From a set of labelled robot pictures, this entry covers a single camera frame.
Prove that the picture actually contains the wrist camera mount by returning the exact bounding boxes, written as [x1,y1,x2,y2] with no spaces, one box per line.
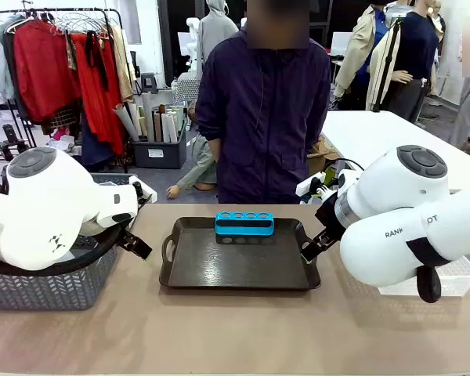
[296,171,340,201]
[127,175,157,207]

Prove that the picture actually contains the navy garment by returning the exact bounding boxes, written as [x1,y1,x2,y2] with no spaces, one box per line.
[81,111,117,172]

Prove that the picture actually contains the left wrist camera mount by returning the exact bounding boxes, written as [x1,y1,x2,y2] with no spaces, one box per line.
[127,175,157,207]

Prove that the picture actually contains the child mannequin in grey sweater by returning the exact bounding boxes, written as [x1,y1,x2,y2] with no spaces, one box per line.
[166,135,219,199]

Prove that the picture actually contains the person in purple jacket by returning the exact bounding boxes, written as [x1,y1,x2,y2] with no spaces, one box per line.
[194,0,333,205]

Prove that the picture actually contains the white mannequin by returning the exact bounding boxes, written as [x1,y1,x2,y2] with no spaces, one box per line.
[178,16,204,79]

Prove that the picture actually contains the dark grey storage bin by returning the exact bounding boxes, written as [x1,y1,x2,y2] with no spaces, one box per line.
[132,119,188,170]

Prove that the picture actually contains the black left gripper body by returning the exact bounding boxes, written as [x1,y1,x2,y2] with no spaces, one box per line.
[115,223,140,246]

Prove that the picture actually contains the mannequin in beige trench coat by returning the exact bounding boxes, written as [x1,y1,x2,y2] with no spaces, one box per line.
[334,3,391,111]

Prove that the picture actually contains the cardboard box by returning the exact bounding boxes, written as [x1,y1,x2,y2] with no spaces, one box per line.
[305,135,340,177]

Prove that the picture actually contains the black clothes rack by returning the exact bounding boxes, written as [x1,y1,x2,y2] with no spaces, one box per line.
[0,8,128,173]

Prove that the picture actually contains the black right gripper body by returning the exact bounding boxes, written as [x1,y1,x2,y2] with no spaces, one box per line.
[315,193,345,237]

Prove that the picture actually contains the large grey plastic basket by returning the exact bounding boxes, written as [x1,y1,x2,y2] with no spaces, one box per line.
[0,233,121,313]

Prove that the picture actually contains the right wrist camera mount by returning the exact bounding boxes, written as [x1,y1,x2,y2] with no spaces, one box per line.
[296,171,340,201]

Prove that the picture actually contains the black scarf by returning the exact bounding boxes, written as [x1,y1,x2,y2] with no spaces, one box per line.
[85,31,110,93]

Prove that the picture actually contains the grey plastic basket with label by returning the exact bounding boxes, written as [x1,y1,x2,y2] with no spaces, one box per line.
[86,172,142,188]

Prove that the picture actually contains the blue test tube rack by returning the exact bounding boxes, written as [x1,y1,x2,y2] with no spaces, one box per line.
[214,211,276,237]

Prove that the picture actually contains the white plastic basket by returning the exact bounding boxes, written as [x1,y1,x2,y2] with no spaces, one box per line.
[377,254,470,298]

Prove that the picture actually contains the pale grey garment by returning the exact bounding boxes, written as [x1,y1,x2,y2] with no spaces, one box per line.
[0,15,16,101]

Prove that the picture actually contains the person's right forearm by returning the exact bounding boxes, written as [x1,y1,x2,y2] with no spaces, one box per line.
[208,136,222,162]

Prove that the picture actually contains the beige garment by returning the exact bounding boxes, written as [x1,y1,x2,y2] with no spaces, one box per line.
[108,23,136,103]

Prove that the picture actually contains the dark brown serving tray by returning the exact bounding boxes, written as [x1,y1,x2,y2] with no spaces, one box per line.
[158,217,322,291]

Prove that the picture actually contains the tall grey paper roll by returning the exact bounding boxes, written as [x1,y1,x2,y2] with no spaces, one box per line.
[141,92,157,143]

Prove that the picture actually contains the red shirt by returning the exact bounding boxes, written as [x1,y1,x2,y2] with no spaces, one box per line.
[13,20,82,123]

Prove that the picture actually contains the black camera on tripod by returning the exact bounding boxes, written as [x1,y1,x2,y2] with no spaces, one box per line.
[0,124,29,161]

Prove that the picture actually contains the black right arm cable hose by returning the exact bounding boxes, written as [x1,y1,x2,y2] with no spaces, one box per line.
[406,234,450,303]

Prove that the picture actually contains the pale cone paper roll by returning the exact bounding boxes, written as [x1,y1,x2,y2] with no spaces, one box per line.
[113,105,141,142]

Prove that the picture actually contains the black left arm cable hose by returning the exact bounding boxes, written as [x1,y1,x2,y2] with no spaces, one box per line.
[0,225,136,277]

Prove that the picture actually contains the white table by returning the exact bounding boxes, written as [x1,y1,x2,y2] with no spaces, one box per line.
[320,110,470,189]

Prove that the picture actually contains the black stool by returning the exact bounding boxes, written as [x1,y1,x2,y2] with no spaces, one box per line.
[140,72,160,95]

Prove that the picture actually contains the cream coat with black trim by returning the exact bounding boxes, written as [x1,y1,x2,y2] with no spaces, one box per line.
[366,17,403,113]

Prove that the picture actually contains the mannequin in grey hoodie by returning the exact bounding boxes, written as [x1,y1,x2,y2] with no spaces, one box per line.
[197,0,240,79]

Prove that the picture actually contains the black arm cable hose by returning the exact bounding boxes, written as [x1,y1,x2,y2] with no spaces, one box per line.
[406,234,450,303]
[0,225,136,277]

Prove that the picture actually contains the white paper roll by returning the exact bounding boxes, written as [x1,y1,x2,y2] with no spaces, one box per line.
[161,112,178,144]

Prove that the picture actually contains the figure in grey trousers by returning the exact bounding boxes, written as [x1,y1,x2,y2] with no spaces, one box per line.
[449,77,470,150]

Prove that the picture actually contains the brown paper roll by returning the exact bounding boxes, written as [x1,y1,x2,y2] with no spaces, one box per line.
[152,110,164,143]

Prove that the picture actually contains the mannequin in navy sweater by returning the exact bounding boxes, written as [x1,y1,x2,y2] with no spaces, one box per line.
[391,0,442,125]

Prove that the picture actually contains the red dress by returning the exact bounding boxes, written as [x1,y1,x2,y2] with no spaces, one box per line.
[70,33,127,156]

